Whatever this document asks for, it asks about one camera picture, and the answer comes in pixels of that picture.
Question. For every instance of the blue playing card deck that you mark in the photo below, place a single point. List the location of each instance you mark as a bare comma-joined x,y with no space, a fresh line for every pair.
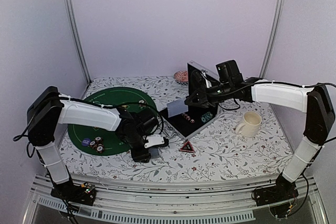
154,152

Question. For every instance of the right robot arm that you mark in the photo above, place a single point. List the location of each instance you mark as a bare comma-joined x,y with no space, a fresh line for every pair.
314,101

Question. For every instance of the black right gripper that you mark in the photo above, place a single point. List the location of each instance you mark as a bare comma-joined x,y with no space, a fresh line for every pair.
203,102

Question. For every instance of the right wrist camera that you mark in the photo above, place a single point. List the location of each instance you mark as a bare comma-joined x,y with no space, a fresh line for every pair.
199,78

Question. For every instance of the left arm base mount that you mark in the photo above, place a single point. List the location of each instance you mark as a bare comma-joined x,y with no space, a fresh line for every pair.
84,194

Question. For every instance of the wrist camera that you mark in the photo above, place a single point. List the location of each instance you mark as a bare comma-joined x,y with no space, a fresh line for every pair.
199,78
156,140

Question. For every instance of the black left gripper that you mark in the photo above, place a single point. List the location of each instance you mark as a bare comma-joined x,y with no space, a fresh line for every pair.
138,157

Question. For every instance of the aluminium front rail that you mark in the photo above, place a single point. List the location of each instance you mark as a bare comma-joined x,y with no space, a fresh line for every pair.
228,201

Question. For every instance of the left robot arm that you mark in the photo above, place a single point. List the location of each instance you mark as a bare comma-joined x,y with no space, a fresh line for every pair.
52,108

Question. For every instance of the green round poker mat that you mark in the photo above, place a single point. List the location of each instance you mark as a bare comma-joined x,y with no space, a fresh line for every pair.
129,98

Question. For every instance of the aluminium poker chip case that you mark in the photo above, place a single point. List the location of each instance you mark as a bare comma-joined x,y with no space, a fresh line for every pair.
181,126

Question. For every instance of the small green chip stack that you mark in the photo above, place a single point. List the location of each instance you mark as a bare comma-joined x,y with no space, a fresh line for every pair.
142,104

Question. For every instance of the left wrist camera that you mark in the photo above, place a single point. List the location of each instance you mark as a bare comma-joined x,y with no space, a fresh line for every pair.
156,140

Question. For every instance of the black red triangle token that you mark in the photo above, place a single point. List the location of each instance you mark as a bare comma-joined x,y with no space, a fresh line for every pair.
187,147

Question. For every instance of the patterned ceramic bowl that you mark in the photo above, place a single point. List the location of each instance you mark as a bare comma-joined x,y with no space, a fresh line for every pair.
181,77

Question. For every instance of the red dice row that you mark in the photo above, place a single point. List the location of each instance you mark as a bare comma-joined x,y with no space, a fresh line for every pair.
188,118

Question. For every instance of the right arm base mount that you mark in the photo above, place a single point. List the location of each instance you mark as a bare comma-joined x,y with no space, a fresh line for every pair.
281,191

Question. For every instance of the white ribbed mug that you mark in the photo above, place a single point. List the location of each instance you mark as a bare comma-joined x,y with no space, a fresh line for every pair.
249,124

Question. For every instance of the green and red chip stack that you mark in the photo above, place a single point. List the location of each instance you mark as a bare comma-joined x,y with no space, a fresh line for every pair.
97,144

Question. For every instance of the single playing card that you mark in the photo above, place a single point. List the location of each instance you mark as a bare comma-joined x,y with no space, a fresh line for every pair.
176,107

